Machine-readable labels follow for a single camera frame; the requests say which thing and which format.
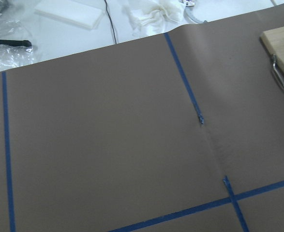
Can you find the white folded paper stack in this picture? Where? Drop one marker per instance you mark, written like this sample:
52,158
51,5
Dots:
70,11

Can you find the white crumpled cloth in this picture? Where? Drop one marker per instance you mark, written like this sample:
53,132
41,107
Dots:
149,17

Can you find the clear plastic bag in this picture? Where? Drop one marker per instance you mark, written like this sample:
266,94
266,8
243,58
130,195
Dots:
16,43

